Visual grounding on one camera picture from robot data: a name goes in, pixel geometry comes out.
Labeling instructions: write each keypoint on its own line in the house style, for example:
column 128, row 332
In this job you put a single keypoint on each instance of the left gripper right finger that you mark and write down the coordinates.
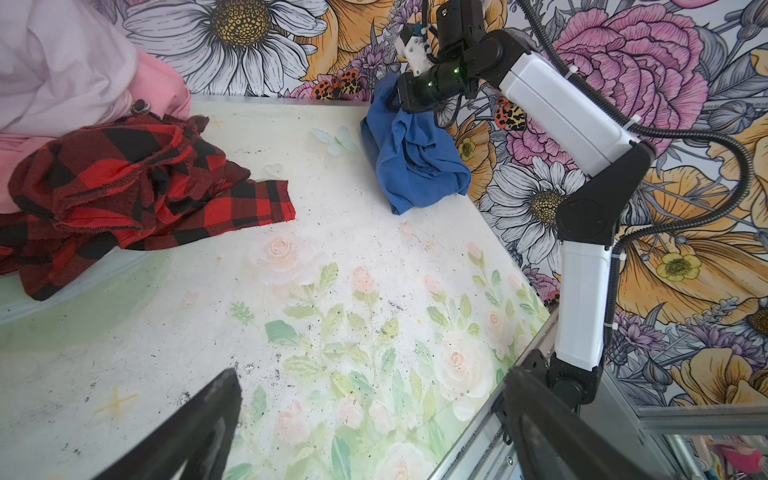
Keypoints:
column 552, row 442

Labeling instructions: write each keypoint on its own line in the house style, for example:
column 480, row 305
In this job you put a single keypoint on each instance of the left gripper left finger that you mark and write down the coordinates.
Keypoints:
column 194, row 443

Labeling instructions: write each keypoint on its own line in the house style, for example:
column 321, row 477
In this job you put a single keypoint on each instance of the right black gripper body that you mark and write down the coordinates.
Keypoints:
column 439, row 83

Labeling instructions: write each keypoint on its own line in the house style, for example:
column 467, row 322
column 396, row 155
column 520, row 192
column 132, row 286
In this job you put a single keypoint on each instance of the blue cloth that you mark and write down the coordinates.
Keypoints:
column 416, row 163

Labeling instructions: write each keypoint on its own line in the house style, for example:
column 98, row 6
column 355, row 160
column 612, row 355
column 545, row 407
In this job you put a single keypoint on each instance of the pink cloth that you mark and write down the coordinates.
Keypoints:
column 155, row 82

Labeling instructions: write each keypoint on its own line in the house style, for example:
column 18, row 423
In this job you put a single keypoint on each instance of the red black plaid cloth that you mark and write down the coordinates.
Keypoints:
column 142, row 183

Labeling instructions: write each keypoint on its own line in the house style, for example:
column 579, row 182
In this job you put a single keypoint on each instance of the pale lilac white cloth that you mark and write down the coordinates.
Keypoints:
column 63, row 67

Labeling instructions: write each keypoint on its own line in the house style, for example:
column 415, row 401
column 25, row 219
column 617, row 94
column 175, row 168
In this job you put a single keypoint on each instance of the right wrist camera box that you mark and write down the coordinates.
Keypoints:
column 412, row 45

